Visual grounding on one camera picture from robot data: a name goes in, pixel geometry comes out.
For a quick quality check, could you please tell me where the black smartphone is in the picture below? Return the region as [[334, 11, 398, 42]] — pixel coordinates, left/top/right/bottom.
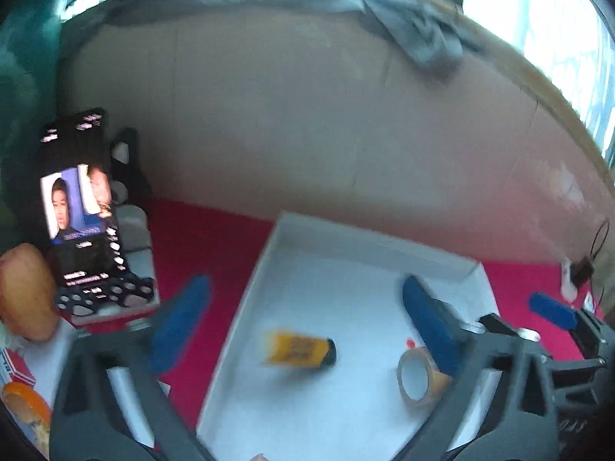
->
[[37, 108, 126, 289]]

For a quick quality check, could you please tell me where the black cable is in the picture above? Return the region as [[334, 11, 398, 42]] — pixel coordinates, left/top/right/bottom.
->
[[591, 218, 611, 260]]

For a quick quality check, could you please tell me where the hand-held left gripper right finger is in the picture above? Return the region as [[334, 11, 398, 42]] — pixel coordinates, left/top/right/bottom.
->
[[394, 275, 560, 461]]

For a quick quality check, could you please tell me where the red and white box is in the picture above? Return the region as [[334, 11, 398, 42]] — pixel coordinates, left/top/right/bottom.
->
[[0, 346, 37, 390]]

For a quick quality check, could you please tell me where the window with metal grille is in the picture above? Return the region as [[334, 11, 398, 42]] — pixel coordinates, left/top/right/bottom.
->
[[408, 0, 615, 154]]

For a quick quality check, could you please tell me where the orange round object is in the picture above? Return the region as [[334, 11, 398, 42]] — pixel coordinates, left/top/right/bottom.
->
[[0, 242, 58, 344]]

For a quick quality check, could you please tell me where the cat-shaped phone stand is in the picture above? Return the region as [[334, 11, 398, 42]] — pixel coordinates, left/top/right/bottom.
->
[[55, 127, 161, 327]]

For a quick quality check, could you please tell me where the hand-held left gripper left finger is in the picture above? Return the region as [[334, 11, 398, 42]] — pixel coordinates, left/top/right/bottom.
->
[[48, 274, 217, 461]]

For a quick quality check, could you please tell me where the grey cloth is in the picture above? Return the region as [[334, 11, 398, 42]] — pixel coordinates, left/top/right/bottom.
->
[[101, 0, 481, 75]]

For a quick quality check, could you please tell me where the brown tape roll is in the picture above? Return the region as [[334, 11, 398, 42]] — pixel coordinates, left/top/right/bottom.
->
[[396, 346, 455, 406]]

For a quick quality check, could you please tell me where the teal curtain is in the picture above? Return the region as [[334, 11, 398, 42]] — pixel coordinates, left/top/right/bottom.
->
[[0, 0, 97, 231]]

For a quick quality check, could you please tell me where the white power strip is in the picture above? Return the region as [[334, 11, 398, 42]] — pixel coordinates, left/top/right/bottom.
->
[[560, 259, 580, 298]]

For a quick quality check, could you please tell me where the white cardboard box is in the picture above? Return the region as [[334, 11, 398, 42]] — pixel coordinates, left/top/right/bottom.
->
[[196, 210, 500, 461]]

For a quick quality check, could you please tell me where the yellow lighter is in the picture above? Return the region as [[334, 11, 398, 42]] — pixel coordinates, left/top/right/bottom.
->
[[262, 329, 337, 370]]

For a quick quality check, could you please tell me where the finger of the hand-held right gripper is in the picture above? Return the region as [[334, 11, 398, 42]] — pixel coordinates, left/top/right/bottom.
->
[[529, 292, 601, 353]]

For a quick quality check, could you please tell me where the brown cardboard backboard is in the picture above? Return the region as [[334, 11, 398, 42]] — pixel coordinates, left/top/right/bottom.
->
[[58, 0, 615, 270]]

